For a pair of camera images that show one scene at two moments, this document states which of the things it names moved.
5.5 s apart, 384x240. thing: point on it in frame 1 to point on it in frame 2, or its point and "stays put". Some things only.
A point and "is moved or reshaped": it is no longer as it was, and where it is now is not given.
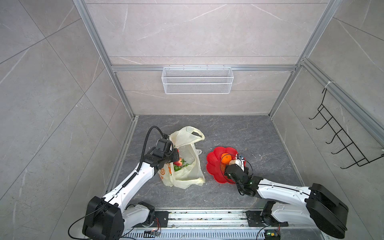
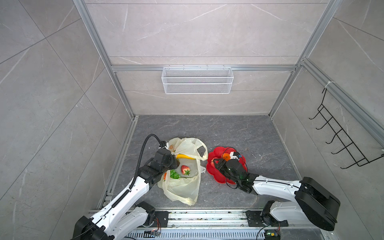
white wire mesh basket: (197, 80) stays put
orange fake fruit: (226, 158) stays put
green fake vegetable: (177, 168) to (173, 174)
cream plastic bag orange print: (183, 140) is moved or reshaped
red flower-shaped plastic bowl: (214, 162) stays put
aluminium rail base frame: (217, 225) stays put
